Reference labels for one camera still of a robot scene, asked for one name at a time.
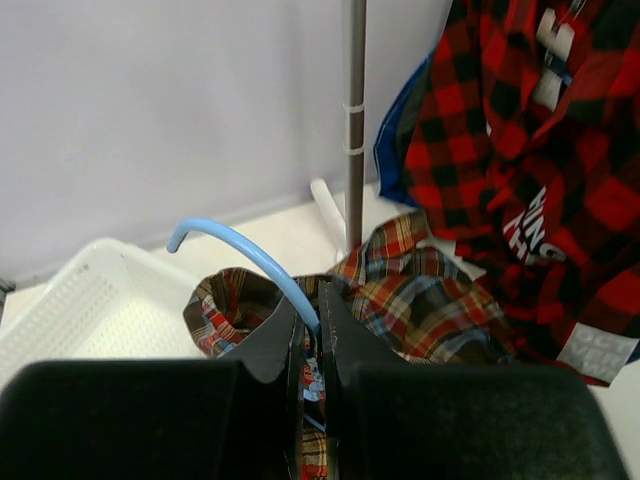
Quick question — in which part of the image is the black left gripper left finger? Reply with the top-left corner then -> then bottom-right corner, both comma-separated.
1,299 -> 304,479

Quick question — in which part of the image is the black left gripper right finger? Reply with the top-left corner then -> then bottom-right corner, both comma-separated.
319,283 -> 627,479

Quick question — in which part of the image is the brown multicolour plaid shirt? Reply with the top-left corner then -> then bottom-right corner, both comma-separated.
182,212 -> 516,480

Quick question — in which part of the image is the light blue wire hanger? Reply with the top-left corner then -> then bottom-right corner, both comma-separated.
166,216 -> 321,431

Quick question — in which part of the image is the red black checked shirt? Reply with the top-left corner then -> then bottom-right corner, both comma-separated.
404,1 -> 639,385

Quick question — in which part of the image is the blue plaid shirt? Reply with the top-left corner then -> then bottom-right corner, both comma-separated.
373,52 -> 434,208

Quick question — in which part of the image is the white plastic basket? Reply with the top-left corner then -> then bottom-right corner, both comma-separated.
1,239 -> 203,384

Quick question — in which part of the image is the metal clothes rack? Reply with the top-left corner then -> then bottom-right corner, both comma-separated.
310,0 -> 368,261

